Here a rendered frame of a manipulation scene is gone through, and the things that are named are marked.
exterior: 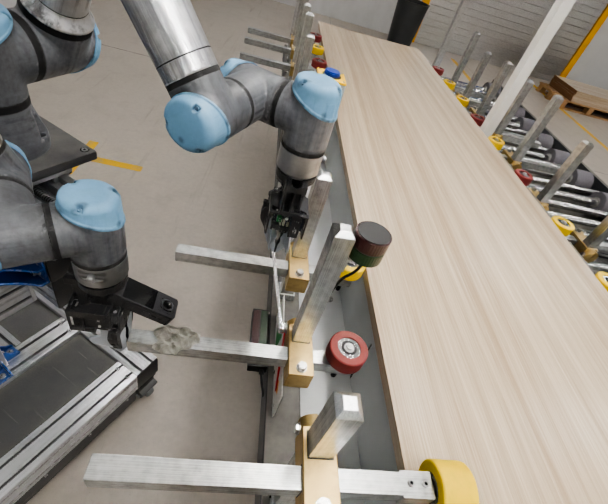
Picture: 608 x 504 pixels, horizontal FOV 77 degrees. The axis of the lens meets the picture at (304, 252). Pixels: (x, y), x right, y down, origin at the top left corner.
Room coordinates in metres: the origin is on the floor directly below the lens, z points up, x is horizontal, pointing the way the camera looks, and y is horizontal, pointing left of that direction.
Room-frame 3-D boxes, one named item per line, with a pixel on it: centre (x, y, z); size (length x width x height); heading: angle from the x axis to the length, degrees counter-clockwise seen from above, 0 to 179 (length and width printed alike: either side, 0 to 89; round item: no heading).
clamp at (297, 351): (0.46, -0.06, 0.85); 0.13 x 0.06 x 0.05; 14
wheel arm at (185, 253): (0.66, 0.08, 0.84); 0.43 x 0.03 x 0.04; 104
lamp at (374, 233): (0.49, -0.09, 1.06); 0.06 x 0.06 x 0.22; 14
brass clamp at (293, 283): (0.70, 0.01, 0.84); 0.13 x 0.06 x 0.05; 14
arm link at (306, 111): (0.58, 0.06, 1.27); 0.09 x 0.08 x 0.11; 79
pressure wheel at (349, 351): (0.46, -0.15, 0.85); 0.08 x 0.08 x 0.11
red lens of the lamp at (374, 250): (0.49, -0.10, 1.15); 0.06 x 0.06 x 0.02
